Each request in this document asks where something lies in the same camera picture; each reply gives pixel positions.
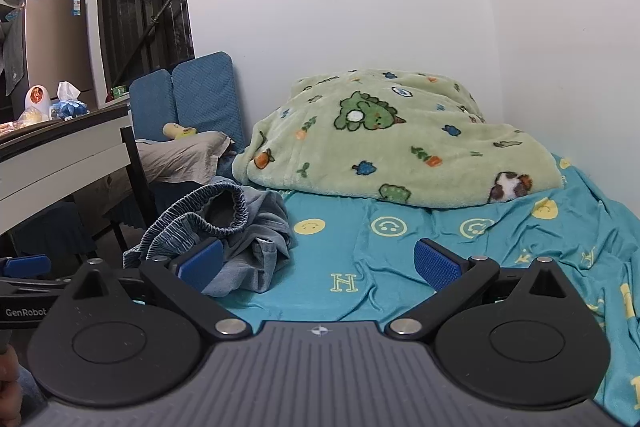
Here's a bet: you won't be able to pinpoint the blue tissue pack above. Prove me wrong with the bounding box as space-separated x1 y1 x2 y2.
50 99 91 120

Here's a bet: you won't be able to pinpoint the green printed fleece blanket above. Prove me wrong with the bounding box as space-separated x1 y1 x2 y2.
232 68 567 210

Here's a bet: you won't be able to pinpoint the white egg-shaped device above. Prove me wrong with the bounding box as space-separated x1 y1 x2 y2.
26 85 50 120

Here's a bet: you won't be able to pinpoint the large blue quilted cushion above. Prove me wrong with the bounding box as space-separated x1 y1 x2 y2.
172 52 246 152

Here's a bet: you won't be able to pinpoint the champagne refrigerator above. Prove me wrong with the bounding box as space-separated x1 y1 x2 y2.
24 0 96 108

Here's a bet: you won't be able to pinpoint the small blue quilted cushion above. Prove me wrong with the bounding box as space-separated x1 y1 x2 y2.
129 69 179 142

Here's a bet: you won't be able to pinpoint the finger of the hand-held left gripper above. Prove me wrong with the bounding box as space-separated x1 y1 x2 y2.
0 255 81 296

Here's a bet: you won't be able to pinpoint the black wooden chair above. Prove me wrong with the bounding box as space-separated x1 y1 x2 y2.
107 127 161 254

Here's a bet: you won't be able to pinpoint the grey hanging towel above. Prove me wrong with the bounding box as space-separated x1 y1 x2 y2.
2 9 29 96

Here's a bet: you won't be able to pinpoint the yellow plush toy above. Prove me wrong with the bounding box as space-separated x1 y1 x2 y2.
162 122 199 142

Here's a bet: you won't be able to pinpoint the blue and grey clothes pile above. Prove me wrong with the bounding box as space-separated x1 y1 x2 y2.
135 130 236 186

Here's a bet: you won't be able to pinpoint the person's left hand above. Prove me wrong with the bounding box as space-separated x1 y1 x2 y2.
0 351 22 414

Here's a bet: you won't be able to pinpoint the white desk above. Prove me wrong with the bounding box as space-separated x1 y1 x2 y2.
0 103 134 236

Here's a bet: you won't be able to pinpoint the light blue jeans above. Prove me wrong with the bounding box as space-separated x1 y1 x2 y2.
122 182 297 299

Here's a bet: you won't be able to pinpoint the yellow snack bag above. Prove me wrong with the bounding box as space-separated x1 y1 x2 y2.
12 106 44 126

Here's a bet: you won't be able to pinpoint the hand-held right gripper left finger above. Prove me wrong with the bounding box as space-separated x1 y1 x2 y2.
59 237 253 342

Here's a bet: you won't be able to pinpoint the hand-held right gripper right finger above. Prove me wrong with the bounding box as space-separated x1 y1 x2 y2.
384 238 581 340

